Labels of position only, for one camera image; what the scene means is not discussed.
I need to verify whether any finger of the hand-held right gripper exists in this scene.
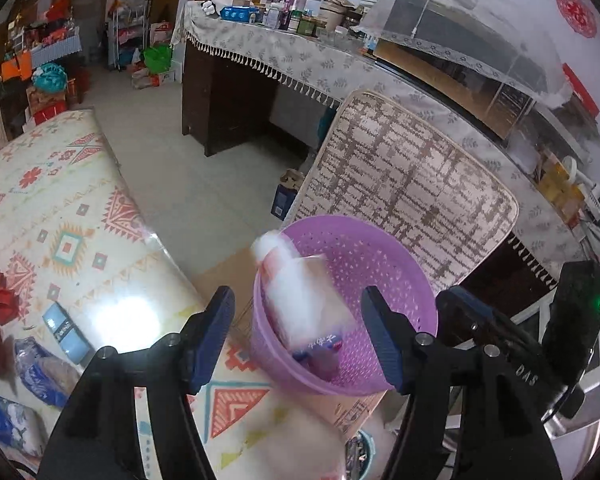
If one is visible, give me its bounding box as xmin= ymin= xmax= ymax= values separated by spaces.
xmin=436 ymin=286 xmax=545 ymax=361

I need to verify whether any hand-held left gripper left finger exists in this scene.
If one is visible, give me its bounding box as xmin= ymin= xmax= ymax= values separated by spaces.
xmin=37 ymin=286 xmax=236 ymax=480

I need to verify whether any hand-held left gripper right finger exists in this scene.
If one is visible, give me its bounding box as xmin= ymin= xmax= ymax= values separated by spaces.
xmin=361 ymin=286 xmax=563 ymax=480

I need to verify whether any purple plastic basket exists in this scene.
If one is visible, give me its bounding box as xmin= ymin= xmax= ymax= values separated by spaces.
xmin=251 ymin=215 xmax=438 ymax=396

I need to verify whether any white plastic wrapper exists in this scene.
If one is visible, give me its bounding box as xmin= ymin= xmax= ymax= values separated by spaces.
xmin=251 ymin=230 xmax=356 ymax=348

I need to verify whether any pink and blue snack packet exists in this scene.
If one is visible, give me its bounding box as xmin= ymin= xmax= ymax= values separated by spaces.
xmin=292 ymin=332 xmax=343 ymax=378

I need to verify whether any teal bin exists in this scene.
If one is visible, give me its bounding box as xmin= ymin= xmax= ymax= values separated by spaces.
xmin=345 ymin=427 xmax=381 ymax=480

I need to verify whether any yellow plastic container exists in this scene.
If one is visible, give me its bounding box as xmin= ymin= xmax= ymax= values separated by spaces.
xmin=539 ymin=160 xmax=587 ymax=217

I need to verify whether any light blue small box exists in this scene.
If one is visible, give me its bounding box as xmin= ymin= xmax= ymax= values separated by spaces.
xmin=41 ymin=302 xmax=93 ymax=366

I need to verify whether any dark blue box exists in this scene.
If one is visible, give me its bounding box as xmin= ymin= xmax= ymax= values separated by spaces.
xmin=271 ymin=182 xmax=301 ymax=221

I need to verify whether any blue printed plastic packet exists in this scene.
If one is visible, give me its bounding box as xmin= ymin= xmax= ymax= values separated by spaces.
xmin=14 ymin=336 xmax=83 ymax=408

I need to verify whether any patterned tablecloth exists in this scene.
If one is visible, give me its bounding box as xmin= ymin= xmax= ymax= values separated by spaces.
xmin=0 ymin=106 xmax=346 ymax=480

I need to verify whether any blue and white plastic bag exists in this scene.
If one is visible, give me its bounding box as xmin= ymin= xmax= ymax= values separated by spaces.
xmin=0 ymin=391 xmax=48 ymax=461

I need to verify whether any red box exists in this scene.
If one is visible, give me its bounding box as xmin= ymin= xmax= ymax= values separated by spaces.
xmin=562 ymin=63 xmax=600 ymax=113

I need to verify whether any dark wooden sideboard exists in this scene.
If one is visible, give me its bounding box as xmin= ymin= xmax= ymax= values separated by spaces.
xmin=181 ymin=40 xmax=561 ymax=306

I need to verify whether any sideboard with patterned cloth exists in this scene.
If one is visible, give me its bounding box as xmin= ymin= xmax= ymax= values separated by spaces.
xmin=171 ymin=0 xmax=588 ymax=281

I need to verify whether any green bag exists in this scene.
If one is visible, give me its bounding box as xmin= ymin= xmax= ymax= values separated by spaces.
xmin=142 ymin=44 xmax=173 ymax=75

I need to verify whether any white mesh food cover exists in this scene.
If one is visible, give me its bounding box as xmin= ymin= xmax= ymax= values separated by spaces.
xmin=356 ymin=0 xmax=573 ymax=107

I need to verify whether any teal bag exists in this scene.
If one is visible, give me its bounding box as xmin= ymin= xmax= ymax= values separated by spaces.
xmin=32 ymin=62 xmax=68 ymax=92

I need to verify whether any metal storage rack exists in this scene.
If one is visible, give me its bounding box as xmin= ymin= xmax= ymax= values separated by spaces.
xmin=106 ymin=5 xmax=148 ymax=68

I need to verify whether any blue checked cloth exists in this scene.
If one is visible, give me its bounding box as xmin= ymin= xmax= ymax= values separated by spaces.
xmin=30 ymin=27 xmax=82 ymax=68

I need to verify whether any group of bottles and jars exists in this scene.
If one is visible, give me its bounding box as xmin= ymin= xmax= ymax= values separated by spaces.
xmin=260 ymin=0 xmax=362 ymax=42

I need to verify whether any orange bag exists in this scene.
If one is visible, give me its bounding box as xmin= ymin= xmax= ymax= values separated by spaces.
xmin=1 ymin=52 xmax=33 ymax=81

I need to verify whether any red paper-cut wall decoration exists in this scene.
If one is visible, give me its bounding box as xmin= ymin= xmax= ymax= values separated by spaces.
xmin=555 ymin=0 xmax=598 ymax=38

